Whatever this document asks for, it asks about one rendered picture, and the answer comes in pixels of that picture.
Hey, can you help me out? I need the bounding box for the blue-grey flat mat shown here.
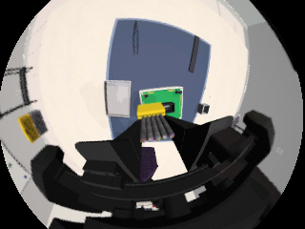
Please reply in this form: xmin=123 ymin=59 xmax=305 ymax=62
xmin=106 ymin=17 xmax=211 ymax=140

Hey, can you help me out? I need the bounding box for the green circuit board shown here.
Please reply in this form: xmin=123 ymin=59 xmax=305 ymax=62
xmin=141 ymin=88 xmax=182 ymax=118

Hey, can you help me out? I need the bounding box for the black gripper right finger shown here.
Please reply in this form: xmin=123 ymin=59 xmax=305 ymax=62
xmin=164 ymin=114 xmax=234 ymax=172

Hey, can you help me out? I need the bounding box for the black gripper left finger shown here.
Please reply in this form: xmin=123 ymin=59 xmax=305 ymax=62
xmin=73 ymin=119 xmax=142 ymax=182

